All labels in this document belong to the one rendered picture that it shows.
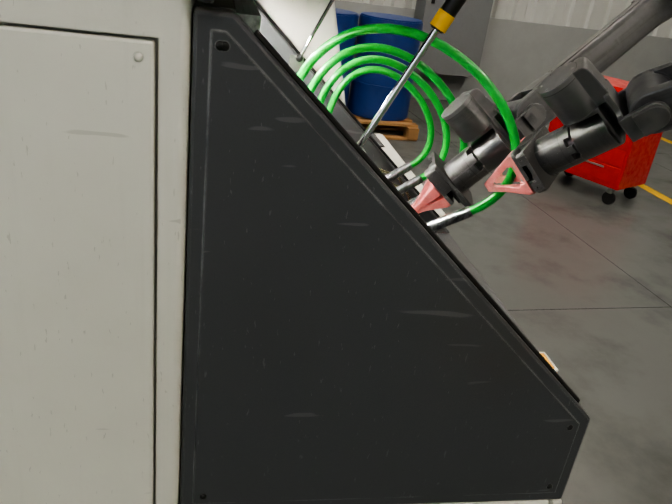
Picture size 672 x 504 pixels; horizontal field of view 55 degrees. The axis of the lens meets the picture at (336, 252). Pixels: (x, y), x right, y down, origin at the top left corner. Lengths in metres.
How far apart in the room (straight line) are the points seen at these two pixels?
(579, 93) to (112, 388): 0.69
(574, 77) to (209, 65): 0.46
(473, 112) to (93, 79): 0.60
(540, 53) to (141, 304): 8.15
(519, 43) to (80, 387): 8.00
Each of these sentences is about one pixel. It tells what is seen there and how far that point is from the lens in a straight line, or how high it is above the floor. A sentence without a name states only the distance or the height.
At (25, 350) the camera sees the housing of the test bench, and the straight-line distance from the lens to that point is 0.83.
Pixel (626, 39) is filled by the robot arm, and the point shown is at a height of 1.44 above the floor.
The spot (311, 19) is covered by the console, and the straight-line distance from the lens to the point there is 1.38.
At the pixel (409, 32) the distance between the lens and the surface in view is 0.98.
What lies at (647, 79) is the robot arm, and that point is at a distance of 0.93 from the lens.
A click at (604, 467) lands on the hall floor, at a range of 2.56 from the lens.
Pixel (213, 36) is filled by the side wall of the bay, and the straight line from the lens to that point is 0.67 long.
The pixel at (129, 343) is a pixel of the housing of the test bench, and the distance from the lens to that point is 0.81.
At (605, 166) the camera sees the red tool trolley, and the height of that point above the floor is 0.29.
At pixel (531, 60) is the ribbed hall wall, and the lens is 8.69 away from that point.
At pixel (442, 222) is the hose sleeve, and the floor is 1.15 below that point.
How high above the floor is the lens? 1.52
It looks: 25 degrees down
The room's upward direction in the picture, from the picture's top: 8 degrees clockwise
